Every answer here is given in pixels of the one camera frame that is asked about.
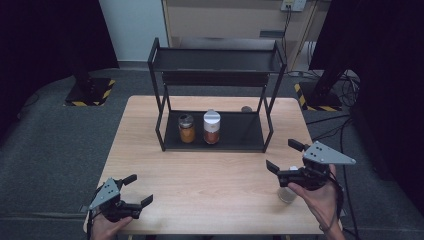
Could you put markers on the black metal shelf rack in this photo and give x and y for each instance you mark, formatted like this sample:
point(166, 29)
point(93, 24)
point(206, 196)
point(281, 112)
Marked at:
point(216, 60)

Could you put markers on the person's right hand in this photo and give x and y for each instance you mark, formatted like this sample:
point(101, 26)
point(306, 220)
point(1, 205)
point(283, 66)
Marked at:
point(321, 203)

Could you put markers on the white-lid beige spice jar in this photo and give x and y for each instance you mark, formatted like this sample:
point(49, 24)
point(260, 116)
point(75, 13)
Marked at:
point(286, 195)

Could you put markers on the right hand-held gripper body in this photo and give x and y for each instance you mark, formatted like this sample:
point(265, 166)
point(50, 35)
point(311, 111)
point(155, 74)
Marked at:
point(321, 154)

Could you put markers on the person's left hand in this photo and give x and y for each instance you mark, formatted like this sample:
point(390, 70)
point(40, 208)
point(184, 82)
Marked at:
point(105, 228)

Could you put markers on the dark curtain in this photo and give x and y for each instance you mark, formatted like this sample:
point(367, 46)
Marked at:
point(40, 43)
point(390, 83)

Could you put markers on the silver-lid orange spice jar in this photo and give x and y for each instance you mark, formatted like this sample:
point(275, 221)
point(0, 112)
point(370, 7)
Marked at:
point(187, 131)

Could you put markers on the beige wooden cabinet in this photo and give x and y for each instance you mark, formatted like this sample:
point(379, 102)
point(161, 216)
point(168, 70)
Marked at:
point(216, 20)

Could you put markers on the white-lid brown spice jar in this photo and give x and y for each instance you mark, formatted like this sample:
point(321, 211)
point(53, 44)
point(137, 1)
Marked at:
point(212, 126)

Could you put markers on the black stand base striped edge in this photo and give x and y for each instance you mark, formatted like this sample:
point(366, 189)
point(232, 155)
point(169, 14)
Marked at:
point(96, 91)
point(325, 101)

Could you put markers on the white wall socket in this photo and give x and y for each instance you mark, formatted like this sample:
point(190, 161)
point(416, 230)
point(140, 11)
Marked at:
point(294, 4)

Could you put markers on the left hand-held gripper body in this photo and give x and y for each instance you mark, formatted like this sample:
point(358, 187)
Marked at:
point(106, 195)

